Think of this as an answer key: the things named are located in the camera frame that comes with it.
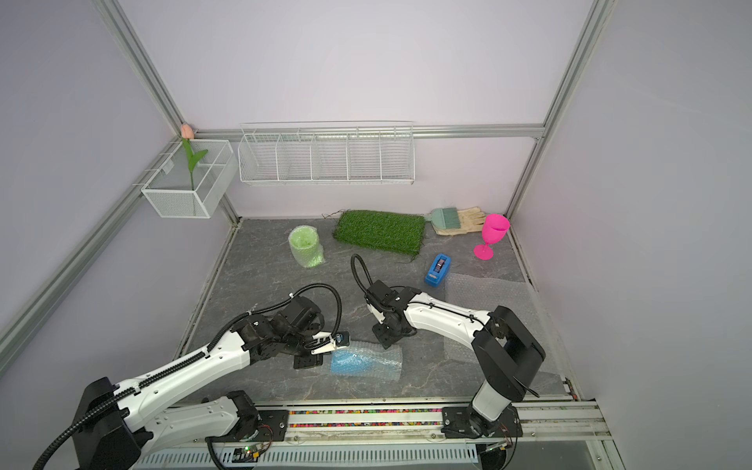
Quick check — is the blue plastic wine glass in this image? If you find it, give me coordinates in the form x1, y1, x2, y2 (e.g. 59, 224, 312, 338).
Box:
330, 350, 376, 377

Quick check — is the blue tape dispenser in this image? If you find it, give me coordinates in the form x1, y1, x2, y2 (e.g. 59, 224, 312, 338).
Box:
424, 254, 452, 287

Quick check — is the bubble wrap sheet stack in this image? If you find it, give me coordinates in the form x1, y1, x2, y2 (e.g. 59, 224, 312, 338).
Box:
446, 274, 560, 388

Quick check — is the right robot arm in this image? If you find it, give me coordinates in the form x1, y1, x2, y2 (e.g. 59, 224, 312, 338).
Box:
350, 254, 546, 439

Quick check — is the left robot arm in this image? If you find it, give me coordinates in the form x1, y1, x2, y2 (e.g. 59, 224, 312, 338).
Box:
34, 285, 350, 469

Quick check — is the pink plastic wine glass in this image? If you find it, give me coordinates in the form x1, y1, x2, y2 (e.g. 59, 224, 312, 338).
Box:
474, 213, 510, 260

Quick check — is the green artificial grass mat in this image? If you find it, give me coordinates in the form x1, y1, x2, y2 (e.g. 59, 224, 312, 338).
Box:
333, 210, 426, 257

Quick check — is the beige work glove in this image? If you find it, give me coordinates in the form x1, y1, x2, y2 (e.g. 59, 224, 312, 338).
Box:
425, 207, 487, 236

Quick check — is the white vent grille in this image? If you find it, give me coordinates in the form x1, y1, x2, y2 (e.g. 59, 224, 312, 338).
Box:
134, 443, 480, 469

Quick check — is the white mesh corner basket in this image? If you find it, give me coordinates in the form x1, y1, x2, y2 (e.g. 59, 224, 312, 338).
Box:
141, 139, 239, 219

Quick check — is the artificial tulip flower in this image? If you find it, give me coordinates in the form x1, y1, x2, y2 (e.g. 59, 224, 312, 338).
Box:
180, 123, 208, 190

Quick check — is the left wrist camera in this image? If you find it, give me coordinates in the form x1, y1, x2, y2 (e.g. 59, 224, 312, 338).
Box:
309, 332, 351, 356

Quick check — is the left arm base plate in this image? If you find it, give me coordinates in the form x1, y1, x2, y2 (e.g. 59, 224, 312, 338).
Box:
205, 409, 290, 443

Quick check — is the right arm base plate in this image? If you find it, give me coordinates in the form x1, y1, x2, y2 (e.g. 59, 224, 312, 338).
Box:
441, 405, 523, 439

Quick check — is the white wire wall basket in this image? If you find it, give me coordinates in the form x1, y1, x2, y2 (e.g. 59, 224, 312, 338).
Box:
238, 121, 416, 185

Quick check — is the aluminium front rail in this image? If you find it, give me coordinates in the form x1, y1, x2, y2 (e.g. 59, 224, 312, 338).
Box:
119, 400, 613, 448

